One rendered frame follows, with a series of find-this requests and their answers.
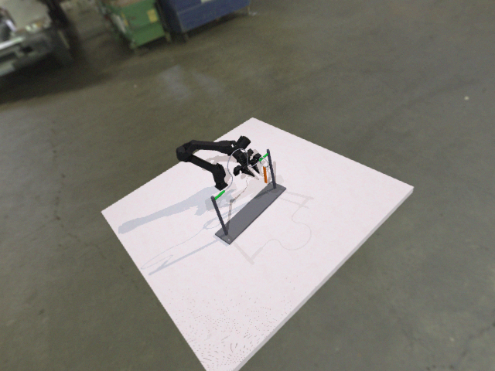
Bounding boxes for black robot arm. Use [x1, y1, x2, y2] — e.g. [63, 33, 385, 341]
[176, 135, 254, 191]

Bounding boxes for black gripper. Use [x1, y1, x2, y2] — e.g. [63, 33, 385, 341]
[233, 152, 261, 177]

